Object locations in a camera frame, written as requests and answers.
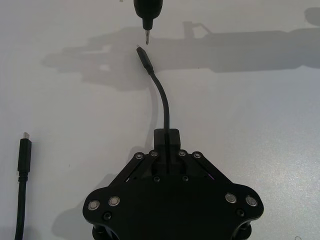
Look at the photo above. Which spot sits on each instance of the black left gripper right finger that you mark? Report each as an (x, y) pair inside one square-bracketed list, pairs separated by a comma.
[(197, 165)]

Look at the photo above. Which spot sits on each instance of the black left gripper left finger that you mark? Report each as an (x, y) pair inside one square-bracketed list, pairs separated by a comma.
[(140, 165)]

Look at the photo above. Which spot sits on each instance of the black tool with metal bit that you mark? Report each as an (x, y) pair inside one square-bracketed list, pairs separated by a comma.
[(147, 10)]

